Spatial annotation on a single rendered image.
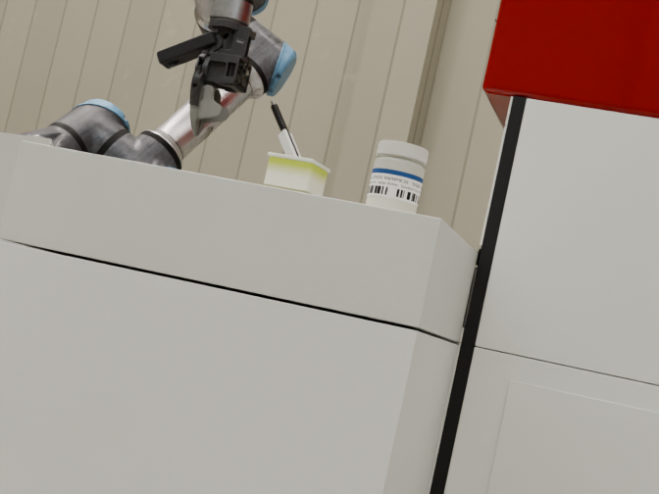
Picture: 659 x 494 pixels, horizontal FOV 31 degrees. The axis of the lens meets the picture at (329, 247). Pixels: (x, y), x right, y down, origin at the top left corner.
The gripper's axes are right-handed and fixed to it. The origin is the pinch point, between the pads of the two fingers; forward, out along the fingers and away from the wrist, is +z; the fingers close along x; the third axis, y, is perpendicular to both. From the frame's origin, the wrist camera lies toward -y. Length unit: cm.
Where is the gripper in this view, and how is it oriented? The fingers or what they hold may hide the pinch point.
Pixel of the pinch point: (193, 127)
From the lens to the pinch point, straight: 223.1
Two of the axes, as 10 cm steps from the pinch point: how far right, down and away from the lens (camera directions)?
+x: 2.5, 1.3, 9.6
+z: -2.2, 9.7, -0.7
